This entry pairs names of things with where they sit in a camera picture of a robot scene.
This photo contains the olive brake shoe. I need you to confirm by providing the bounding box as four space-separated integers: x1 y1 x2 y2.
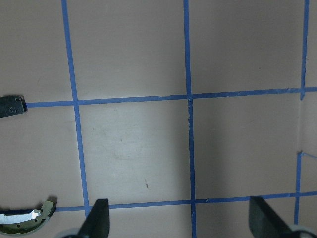
0 198 57 236

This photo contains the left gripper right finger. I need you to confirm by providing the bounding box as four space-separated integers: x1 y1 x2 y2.
248 196 317 238

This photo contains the small black brake pad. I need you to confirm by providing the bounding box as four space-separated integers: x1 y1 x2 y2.
0 95 27 118

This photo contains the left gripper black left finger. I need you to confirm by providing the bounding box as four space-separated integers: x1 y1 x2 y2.
59 198 110 238

